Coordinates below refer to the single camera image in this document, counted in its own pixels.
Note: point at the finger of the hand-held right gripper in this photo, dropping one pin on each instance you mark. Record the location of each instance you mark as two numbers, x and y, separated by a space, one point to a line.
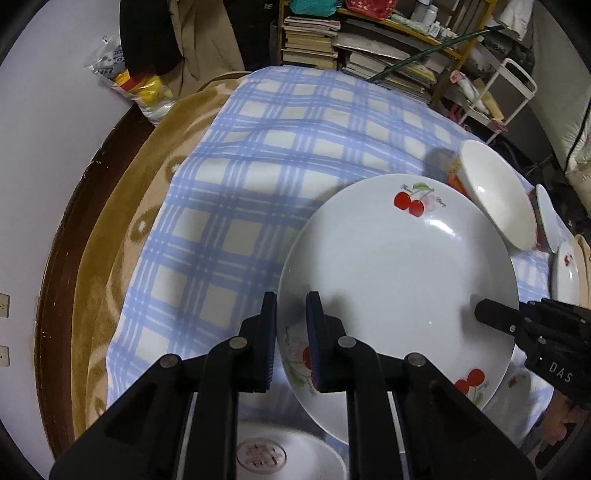
498 316

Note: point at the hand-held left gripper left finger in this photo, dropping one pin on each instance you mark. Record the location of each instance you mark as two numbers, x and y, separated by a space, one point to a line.
268 344

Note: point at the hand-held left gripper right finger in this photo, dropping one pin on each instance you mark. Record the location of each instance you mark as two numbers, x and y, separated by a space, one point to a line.
315 344

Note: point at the large white cherry plate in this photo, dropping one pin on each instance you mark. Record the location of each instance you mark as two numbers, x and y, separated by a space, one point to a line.
392 277

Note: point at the white bowl orange pattern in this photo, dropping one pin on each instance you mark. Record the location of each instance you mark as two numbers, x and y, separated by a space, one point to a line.
498 198

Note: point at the person's right hand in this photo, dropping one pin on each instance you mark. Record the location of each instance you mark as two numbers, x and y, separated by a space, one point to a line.
561 414

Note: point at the small white cherry plate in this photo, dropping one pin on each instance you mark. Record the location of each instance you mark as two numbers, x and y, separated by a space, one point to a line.
565 277

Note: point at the white plate pale print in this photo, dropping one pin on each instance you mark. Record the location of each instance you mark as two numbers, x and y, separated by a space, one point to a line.
521 397

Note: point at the small bowl red green pattern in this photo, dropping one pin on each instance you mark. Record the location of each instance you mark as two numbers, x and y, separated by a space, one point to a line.
549 221

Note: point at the white bowl red stamp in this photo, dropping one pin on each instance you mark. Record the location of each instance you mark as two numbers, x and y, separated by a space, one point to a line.
295 454

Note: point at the blue plaid blanket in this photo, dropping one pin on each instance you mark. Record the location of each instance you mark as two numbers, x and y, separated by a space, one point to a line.
258 184

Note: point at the tan patterned blanket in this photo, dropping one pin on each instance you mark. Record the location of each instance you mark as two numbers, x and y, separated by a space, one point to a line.
120 277

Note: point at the cream padded cover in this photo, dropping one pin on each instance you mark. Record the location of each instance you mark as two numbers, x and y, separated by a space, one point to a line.
577 92

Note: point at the stack of flat books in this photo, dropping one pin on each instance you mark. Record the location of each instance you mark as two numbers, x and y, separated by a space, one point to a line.
406 74

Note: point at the wooden shelf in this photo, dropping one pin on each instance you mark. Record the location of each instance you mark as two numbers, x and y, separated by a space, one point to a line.
455 53

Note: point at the green pole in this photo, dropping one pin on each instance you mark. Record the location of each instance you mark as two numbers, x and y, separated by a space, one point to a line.
434 50

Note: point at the clear plastic bag yellow contents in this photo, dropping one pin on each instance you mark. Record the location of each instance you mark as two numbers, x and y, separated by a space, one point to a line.
147 92

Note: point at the stack of worn books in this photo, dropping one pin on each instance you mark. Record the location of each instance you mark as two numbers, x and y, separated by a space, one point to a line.
307 46

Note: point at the grey flat board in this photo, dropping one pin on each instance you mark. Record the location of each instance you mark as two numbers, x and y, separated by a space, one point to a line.
369 46

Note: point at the beige coat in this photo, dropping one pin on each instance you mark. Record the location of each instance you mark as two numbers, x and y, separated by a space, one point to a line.
207 46

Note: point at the black coat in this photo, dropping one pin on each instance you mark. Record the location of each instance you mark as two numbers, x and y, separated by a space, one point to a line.
147 37

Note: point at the red patterned bag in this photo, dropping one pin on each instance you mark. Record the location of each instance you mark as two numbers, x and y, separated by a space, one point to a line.
369 7

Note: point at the dark brown wooden frame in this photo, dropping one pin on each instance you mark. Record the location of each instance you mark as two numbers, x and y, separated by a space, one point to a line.
60 277

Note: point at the wall outlet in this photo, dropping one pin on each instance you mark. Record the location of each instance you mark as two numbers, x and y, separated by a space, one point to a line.
3 305
3 356

